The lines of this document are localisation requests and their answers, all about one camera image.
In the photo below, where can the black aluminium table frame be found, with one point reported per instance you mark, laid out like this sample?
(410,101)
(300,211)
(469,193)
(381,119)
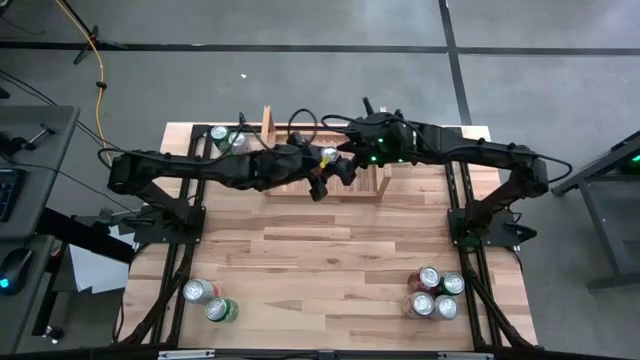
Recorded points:
(275,356)

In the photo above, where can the dark metal side table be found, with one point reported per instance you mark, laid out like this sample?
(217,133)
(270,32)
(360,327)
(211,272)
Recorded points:
(595,170)

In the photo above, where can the black clamp tool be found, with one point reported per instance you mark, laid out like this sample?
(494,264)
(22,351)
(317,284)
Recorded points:
(15,145)

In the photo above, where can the black keyboard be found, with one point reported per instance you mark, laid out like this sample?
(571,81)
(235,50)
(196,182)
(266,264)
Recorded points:
(7,195)

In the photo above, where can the wooden slatted shelf crate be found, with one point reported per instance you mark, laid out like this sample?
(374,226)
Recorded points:
(300,196)

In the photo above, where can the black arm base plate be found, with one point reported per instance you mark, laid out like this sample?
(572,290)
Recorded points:
(150,232)
(500,235)

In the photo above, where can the black computer mouse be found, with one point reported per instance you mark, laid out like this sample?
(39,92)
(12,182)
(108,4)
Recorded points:
(17,267)

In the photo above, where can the black desk support beam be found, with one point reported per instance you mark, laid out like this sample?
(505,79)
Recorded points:
(85,235)

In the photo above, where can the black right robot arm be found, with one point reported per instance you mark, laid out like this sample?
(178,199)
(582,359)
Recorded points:
(475,150)

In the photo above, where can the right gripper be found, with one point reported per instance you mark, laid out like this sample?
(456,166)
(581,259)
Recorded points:
(365,140)

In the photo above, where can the green Sprite can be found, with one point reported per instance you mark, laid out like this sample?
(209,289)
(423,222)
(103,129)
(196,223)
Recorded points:
(217,309)
(219,132)
(452,283)

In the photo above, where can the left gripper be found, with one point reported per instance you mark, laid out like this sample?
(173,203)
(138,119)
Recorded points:
(300,165)

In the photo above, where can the silver Diet Coke can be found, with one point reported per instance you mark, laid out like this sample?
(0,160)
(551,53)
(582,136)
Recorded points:
(446,307)
(421,303)

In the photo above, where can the silver metal bracket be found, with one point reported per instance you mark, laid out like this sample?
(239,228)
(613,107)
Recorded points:
(465,356)
(185,355)

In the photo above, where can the grey side desk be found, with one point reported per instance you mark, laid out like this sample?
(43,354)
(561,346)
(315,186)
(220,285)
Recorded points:
(35,310)
(40,190)

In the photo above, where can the red soda can front-left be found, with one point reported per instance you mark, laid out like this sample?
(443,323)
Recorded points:
(198,291)

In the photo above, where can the yellow label tag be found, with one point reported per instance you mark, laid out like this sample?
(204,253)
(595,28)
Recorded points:
(325,162)

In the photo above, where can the white paper sheets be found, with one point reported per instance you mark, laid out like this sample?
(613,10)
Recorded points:
(95,270)

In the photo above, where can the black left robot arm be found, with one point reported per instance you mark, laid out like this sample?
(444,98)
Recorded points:
(200,167)

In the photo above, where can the black caster wheel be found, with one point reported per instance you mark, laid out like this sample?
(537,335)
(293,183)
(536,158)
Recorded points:
(53,333)

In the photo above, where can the red Coca-Cola Star Wars can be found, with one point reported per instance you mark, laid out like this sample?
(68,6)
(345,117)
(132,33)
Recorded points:
(429,276)

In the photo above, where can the black tripod stand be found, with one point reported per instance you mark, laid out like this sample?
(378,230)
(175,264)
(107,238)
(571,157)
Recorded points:
(93,36)

